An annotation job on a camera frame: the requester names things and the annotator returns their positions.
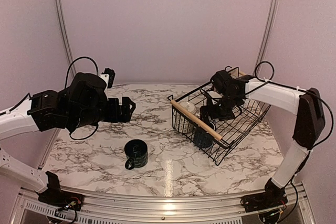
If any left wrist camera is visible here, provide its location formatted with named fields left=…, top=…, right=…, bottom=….
left=99, top=68, right=116, bottom=89

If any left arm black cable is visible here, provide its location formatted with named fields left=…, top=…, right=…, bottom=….
left=64, top=56, right=99, bottom=141

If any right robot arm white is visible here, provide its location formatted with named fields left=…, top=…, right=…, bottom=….
left=201, top=70, right=326, bottom=188

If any aluminium frame post right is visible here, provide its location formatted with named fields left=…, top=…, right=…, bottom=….
left=255, top=0, right=279, bottom=66

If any aluminium front table rail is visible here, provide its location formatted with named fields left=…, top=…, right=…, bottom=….
left=15, top=184, right=316, bottom=224

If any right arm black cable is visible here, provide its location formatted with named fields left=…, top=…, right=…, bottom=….
left=254, top=61, right=334, bottom=151

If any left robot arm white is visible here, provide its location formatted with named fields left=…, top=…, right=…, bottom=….
left=1, top=68, right=136, bottom=140

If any black wire dish rack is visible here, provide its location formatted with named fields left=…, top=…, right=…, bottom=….
left=167, top=66, right=272, bottom=166

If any white patterned mug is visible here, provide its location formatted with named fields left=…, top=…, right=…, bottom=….
left=175, top=101, right=196, bottom=134

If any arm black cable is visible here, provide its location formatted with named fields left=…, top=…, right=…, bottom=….
left=64, top=56, right=99, bottom=141
left=254, top=61, right=334, bottom=151

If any aluminium frame post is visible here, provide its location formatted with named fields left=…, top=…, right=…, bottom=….
left=54, top=0, right=73, bottom=65
left=255, top=0, right=279, bottom=66

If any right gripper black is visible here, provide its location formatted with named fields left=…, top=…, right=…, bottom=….
left=199, top=93, right=241, bottom=124

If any aluminium frame post left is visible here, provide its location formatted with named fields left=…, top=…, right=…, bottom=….
left=54, top=0, right=73, bottom=65

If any front wooden rack handle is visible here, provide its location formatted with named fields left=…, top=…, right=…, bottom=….
left=170, top=100, right=223, bottom=141

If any dark green mug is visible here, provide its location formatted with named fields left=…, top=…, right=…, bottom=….
left=124, top=139, right=148, bottom=170

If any dark blue mug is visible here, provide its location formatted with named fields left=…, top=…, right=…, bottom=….
left=194, top=127, right=213, bottom=149

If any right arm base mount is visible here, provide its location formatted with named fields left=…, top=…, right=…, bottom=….
left=240, top=178, right=288, bottom=212

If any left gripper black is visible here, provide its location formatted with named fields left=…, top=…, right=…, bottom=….
left=69, top=96, right=135, bottom=129

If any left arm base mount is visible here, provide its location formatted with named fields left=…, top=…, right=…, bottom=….
left=37, top=171, right=83, bottom=211

